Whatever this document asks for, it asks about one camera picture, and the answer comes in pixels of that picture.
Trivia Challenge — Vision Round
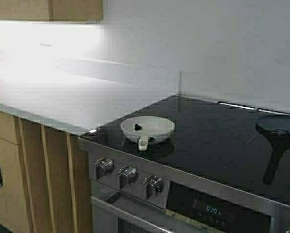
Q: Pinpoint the right chrome stove knob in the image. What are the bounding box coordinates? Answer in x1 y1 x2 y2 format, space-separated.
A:
142 175 164 200

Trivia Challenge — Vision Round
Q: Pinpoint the wooden base cabinet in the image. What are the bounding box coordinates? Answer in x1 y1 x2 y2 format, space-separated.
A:
0 111 93 233

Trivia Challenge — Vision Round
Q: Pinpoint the white frying pan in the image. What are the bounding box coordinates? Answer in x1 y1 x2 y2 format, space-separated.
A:
120 116 175 151

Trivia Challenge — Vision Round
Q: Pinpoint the chrome stove knob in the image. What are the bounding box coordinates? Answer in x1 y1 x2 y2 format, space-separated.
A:
94 158 114 180
142 175 164 200
118 166 137 189

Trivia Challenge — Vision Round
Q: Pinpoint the stainless steel stove range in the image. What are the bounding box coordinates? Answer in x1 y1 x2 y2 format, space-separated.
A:
78 96 290 233

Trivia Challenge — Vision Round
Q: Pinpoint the black frying pan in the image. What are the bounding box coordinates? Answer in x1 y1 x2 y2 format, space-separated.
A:
255 115 290 185

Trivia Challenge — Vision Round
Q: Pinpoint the wooden upper wall cabinet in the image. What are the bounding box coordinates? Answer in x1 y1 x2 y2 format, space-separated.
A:
0 0 103 21

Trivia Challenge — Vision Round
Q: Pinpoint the black food scrap in pan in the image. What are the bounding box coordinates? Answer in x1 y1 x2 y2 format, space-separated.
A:
134 124 142 131

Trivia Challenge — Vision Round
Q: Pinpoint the left chrome stove knob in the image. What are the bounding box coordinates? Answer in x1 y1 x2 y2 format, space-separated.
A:
94 158 114 180

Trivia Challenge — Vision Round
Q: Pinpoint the middle chrome stove knob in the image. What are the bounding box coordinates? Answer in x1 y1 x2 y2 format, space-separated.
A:
118 166 137 189

